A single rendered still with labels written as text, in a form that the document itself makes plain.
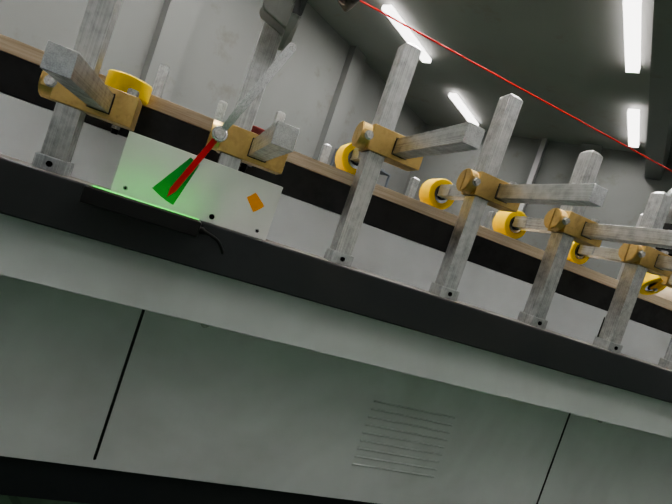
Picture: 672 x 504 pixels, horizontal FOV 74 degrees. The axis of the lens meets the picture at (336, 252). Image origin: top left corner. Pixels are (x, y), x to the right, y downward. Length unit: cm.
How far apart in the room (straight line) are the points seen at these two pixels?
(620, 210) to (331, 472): 731
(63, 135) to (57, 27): 396
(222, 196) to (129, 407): 55
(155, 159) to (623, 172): 790
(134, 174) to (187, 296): 22
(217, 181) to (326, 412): 66
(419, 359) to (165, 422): 59
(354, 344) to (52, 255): 56
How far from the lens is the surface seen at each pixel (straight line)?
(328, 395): 118
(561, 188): 87
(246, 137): 80
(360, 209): 86
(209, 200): 79
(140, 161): 80
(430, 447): 138
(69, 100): 82
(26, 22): 469
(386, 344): 95
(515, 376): 116
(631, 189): 826
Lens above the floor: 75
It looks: 2 degrees down
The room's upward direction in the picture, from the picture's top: 19 degrees clockwise
